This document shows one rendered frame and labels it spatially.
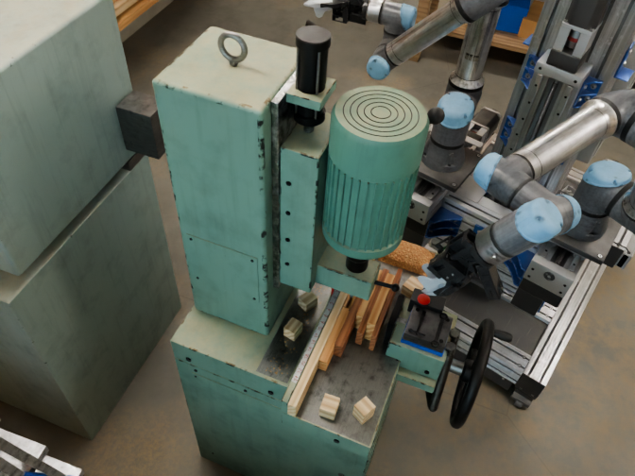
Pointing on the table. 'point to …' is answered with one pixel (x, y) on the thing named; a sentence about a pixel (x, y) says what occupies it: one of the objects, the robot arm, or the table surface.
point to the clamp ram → (394, 318)
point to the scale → (315, 337)
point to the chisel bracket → (334, 273)
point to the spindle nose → (356, 264)
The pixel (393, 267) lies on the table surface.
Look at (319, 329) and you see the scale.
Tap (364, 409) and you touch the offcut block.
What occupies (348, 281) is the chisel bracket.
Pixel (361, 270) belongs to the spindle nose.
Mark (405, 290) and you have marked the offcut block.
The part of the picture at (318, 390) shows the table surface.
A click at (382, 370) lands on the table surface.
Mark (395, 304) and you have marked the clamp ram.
